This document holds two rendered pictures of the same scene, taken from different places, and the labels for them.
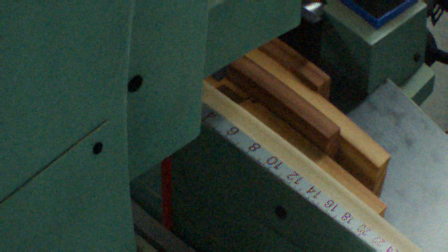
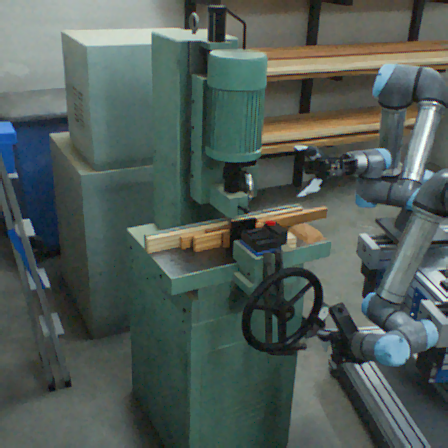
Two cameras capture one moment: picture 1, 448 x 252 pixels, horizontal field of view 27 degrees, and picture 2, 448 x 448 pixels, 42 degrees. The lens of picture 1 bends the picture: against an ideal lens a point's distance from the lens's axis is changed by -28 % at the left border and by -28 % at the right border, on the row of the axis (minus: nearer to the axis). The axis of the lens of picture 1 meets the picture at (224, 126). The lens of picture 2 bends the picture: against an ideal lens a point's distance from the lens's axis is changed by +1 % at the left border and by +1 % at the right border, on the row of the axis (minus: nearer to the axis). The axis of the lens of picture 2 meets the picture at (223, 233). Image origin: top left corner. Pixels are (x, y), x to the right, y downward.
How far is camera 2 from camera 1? 2.07 m
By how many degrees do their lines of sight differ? 83
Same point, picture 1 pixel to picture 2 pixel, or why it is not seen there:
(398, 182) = (197, 255)
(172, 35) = (196, 173)
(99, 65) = (174, 149)
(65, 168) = (169, 161)
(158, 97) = (195, 185)
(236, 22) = (218, 198)
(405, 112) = (222, 262)
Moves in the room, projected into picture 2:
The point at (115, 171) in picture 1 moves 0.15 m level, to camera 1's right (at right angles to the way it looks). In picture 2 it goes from (175, 174) to (157, 189)
